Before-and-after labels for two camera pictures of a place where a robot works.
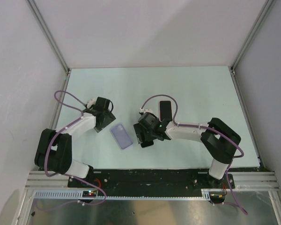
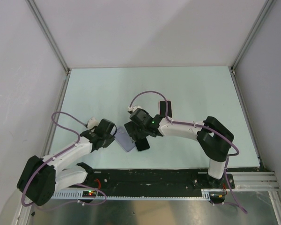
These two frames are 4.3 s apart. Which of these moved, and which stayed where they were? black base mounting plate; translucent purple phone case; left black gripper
Moved: left black gripper; translucent purple phone case
Stayed: black base mounting plate
